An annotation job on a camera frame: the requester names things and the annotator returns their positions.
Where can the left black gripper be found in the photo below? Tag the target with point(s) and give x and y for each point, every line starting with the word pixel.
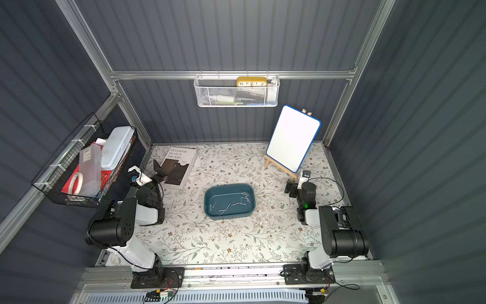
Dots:
pixel 152 177

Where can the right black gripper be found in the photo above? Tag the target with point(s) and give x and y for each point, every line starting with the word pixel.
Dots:
pixel 295 188

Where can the teal plastic storage tray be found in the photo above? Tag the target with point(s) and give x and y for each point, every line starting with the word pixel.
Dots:
pixel 229 196

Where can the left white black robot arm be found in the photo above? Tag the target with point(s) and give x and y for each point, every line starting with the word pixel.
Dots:
pixel 112 226

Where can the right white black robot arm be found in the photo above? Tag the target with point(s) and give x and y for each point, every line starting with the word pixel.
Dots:
pixel 342 236

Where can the interior design trends book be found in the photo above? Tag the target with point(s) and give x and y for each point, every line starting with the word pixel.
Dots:
pixel 178 164

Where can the small wooden easel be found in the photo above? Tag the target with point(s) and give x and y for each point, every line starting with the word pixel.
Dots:
pixel 281 167

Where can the white plastic case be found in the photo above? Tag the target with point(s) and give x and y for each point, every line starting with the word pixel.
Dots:
pixel 115 146

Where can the blue framed whiteboard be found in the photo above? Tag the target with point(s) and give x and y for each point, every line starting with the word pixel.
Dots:
pixel 293 138

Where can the translucent plastic container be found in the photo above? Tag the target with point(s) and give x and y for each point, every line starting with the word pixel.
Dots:
pixel 90 167

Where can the white tape roll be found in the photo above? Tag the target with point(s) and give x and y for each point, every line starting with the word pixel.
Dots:
pixel 76 183

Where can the yellow digital clock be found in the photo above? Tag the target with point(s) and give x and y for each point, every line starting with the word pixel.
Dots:
pixel 252 81

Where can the black wire side basket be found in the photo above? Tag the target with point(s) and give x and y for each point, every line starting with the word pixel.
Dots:
pixel 51 182

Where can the white wire wall basket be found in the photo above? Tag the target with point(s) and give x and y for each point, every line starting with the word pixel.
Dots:
pixel 219 92

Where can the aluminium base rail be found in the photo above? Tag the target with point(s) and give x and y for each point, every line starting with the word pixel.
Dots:
pixel 358 281

